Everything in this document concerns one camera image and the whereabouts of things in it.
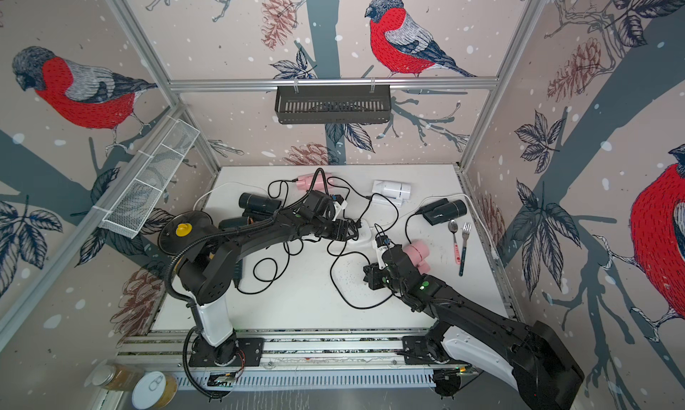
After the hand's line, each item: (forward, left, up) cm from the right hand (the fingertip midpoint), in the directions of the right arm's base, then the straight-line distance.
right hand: (365, 265), depth 83 cm
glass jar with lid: (-31, +60, +2) cm, 68 cm away
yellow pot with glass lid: (+7, +62, +6) cm, 63 cm away
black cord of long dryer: (+9, +29, -7) cm, 31 cm away
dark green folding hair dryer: (+25, -30, -4) cm, 40 cm away
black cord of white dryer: (+34, +7, -6) cm, 36 cm away
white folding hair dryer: (+33, -13, -3) cm, 36 cm away
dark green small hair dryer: (+25, +44, -3) cm, 51 cm away
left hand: (+11, +3, +3) cm, 12 cm away
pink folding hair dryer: (+36, +25, -1) cm, 44 cm away
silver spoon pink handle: (+20, -34, -7) cm, 40 cm away
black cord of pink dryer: (+38, +36, -2) cm, 52 cm away
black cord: (-7, +8, -6) cm, 12 cm away
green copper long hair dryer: (+15, +48, -1) cm, 50 cm away
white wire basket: (+9, +73, +15) cm, 75 cm away
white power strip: (+16, 0, -5) cm, 17 cm away
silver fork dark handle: (+18, -38, -7) cm, 43 cm away
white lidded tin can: (-33, +52, -2) cm, 62 cm away
